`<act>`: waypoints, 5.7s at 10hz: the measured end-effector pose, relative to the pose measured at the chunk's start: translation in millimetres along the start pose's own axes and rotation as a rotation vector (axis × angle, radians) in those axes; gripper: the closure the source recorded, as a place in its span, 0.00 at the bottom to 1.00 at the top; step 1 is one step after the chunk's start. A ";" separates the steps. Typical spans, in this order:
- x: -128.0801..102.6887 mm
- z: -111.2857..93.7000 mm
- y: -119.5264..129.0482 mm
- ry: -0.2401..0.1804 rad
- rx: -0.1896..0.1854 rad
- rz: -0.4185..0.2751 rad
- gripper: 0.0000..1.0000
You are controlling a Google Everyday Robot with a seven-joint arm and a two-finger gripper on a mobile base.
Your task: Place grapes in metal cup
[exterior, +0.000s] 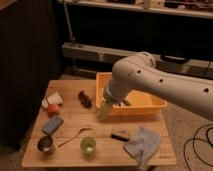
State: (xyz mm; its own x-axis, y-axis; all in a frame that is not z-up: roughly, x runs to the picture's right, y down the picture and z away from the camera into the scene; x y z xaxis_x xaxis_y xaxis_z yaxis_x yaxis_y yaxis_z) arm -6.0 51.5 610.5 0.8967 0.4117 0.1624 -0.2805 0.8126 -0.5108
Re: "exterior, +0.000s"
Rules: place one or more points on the grey metal rail base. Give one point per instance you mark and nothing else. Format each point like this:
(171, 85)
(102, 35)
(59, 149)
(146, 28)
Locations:
(195, 68)

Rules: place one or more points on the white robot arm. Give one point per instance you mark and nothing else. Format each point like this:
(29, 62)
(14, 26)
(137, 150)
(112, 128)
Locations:
(138, 72)

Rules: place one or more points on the small metal cup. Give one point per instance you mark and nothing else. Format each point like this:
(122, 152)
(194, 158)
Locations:
(46, 145)

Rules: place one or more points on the metal spoon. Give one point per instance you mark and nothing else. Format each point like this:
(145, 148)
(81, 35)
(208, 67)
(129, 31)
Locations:
(75, 136)

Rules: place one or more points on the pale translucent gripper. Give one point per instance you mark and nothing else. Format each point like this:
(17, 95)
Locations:
(104, 110)

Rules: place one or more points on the grey folded cloth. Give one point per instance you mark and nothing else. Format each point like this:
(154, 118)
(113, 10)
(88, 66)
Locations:
(142, 146)

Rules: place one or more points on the orange plastic bin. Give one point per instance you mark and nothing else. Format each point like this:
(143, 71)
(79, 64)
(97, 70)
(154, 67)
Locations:
(140, 103)

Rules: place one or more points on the upright metal pole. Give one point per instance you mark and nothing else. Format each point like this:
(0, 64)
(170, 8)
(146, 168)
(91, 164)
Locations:
(72, 38)

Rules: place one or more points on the black brown brush block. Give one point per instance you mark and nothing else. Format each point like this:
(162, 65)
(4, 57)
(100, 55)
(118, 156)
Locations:
(120, 134)

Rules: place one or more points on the black handle on rail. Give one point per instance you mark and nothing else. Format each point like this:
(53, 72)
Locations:
(173, 60)

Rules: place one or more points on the dark purple grape bunch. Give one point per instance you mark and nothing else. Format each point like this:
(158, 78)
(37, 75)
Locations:
(85, 100)

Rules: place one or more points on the cluttered upper shelf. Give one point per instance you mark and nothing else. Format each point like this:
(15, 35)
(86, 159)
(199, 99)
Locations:
(151, 6)

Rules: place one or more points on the red tomato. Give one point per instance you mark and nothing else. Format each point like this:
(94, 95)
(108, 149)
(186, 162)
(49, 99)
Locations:
(53, 109)

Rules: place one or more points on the utensil inside bin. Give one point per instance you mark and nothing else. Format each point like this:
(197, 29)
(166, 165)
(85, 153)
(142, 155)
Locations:
(124, 102)

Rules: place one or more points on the blue sponge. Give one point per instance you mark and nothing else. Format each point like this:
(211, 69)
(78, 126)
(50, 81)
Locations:
(52, 125)

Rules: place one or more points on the green plastic cup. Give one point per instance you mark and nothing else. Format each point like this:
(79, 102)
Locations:
(88, 145)

